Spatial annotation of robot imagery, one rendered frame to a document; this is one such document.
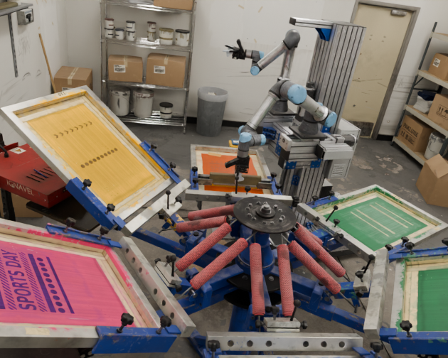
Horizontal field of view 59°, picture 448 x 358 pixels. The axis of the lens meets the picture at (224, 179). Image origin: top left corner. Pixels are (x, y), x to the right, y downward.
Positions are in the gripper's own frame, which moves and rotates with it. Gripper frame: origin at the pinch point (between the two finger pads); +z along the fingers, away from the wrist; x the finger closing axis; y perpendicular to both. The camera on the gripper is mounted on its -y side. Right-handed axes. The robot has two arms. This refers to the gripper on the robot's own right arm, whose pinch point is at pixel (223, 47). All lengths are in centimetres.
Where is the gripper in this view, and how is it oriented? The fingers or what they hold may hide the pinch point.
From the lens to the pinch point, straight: 354.7
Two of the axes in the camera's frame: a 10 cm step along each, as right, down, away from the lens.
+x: 1.2, -5.8, 8.1
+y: -1.1, 8.0, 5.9
